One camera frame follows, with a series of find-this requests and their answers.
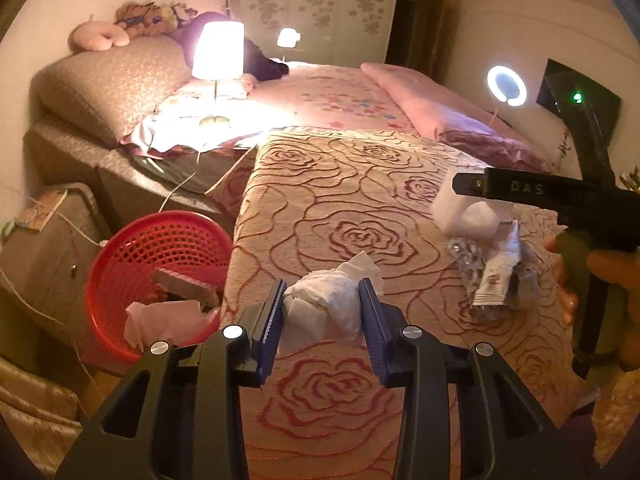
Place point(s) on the floral sliding wardrobe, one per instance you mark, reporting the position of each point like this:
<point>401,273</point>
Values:
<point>334,32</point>

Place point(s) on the small distant lamp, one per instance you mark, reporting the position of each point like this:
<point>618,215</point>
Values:
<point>287,42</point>

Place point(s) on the brown bedside cabinet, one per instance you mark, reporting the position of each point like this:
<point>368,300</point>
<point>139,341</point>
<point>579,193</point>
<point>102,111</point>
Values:
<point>45,273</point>

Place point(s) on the pink floral bed sheet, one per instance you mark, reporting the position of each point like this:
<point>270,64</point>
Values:
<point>323,96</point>

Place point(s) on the brown plush toys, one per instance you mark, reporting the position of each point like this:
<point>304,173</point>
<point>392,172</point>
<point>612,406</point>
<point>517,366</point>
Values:
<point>151,19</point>

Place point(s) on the white cardboard box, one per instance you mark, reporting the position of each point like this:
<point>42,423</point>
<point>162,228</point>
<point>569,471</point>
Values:
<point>182,286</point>

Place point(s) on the small book on cabinet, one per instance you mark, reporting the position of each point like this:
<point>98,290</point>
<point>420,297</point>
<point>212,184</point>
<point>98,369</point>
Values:
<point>40,211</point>

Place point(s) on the pink neck pillow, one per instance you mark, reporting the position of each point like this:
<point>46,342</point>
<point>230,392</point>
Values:
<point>98,36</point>

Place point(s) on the red plastic mesh basket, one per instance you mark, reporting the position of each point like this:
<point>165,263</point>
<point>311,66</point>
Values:
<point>181,241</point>

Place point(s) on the brown patterned headboard cushion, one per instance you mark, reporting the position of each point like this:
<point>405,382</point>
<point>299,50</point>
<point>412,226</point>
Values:
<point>107,93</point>

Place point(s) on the beige curtain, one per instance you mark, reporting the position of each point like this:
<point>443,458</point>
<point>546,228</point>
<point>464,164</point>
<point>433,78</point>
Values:
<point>42,415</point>

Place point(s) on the wall mounted black television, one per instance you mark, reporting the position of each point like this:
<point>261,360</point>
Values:
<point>563,88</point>

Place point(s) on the white tissue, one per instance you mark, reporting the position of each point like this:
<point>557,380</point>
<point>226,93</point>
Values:
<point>325,305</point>

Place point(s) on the right hand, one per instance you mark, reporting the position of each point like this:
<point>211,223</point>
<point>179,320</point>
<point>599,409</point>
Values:
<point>617,268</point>

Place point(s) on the white foam block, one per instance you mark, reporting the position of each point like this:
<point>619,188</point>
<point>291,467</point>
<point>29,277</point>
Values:
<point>466,216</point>

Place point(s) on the silver pill blister pack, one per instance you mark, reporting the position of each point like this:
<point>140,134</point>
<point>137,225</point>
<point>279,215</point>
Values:
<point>523,289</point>

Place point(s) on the folded pink quilt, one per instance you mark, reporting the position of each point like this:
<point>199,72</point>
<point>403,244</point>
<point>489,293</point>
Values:
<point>439,114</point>

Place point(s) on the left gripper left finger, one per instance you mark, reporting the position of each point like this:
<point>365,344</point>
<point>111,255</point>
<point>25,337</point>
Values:
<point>177,412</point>

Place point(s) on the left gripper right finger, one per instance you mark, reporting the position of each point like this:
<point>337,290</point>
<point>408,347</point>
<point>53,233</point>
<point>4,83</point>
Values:
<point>465,410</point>

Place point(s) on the white ring light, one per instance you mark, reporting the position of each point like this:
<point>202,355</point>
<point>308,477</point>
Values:
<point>507,87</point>

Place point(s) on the white shade table lamp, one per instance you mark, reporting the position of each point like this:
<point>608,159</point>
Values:
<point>219,56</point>

